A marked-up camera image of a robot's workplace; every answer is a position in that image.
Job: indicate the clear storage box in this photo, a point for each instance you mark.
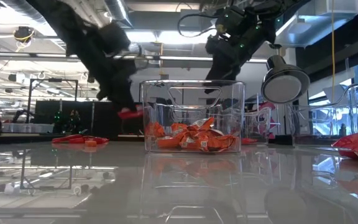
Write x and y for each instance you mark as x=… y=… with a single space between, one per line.
x=26 y=128

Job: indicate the linear ceiling light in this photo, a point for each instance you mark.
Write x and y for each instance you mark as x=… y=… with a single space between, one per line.
x=182 y=58

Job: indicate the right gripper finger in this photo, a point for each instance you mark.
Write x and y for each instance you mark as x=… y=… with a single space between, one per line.
x=223 y=84
x=212 y=87

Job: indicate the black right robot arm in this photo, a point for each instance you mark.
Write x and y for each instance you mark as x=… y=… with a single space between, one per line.
x=259 y=18

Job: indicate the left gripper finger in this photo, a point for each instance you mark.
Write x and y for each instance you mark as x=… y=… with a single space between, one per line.
x=128 y=101
x=112 y=98

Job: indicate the red KitKat bar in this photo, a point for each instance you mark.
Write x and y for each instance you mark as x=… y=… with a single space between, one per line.
x=249 y=141
x=67 y=139
x=130 y=114
x=102 y=140

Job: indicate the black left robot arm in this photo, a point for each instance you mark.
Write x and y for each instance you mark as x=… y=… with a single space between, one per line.
x=61 y=21

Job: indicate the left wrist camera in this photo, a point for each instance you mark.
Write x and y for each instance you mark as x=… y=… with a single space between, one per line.
x=115 y=39

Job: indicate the small orange square candy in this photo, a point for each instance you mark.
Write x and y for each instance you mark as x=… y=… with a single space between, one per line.
x=90 y=143

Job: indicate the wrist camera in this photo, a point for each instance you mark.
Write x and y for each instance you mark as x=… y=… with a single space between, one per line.
x=230 y=20
x=115 y=39

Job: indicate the black metal frame stand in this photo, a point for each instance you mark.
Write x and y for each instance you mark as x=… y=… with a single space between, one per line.
x=30 y=102

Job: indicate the black partition panels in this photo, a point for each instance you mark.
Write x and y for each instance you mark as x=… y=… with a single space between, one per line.
x=104 y=124

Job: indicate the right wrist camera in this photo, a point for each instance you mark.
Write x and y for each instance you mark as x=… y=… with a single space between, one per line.
x=230 y=20

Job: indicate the clear plastic bin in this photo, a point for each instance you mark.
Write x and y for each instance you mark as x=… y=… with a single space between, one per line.
x=264 y=118
x=322 y=118
x=154 y=93

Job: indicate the red chair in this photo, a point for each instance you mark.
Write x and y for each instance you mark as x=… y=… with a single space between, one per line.
x=270 y=135

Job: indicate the silver ventilation duct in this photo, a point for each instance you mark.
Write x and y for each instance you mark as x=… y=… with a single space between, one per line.
x=118 y=12

